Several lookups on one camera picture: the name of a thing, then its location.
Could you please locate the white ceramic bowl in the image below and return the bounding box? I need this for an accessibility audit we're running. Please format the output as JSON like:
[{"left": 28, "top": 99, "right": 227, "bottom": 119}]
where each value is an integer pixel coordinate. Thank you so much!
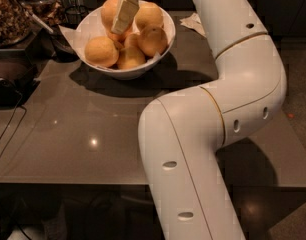
[{"left": 76, "top": 6, "right": 175, "bottom": 80}]

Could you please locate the black wire holder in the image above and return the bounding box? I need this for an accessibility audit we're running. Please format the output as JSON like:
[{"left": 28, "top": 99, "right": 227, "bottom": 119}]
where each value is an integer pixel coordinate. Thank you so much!
[{"left": 65, "top": 5, "right": 89, "bottom": 29}]

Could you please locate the black appliance on left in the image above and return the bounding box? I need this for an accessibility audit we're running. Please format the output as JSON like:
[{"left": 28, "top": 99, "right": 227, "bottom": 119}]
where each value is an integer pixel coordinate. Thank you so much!
[{"left": 0, "top": 57, "right": 39, "bottom": 107}]

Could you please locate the black power cable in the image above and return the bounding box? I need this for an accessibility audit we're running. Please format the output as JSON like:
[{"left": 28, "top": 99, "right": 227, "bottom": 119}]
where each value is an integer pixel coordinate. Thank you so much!
[{"left": 0, "top": 83, "right": 29, "bottom": 170}]

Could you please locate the crumpled paper napkin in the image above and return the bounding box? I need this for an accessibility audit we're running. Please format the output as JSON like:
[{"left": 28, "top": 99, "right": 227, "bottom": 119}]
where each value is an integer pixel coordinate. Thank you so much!
[{"left": 180, "top": 12, "right": 206, "bottom": 37}]

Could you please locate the glass jar of nuts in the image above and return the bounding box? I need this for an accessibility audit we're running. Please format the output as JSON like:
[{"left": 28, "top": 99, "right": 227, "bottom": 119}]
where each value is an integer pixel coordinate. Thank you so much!
[{"left": 0, "top": 0, "right": 31, "bottom": 48}]

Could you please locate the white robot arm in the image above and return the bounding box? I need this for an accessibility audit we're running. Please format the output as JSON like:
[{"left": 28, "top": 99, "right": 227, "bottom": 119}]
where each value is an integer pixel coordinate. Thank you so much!
[{"left": 138, "top": 0, "right": 286, "bottom": 240}]

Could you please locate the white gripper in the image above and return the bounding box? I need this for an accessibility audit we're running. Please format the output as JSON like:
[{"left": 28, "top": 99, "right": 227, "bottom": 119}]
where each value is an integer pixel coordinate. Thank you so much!
[{"left": 111, "top": 0, "right": 139, "bottom": 35}]

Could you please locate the white paper under bowl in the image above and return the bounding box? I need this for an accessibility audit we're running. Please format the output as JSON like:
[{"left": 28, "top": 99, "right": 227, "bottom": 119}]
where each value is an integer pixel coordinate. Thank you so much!
[{"left": 59, "top": 26, "right": 80, "bottom": 54}]

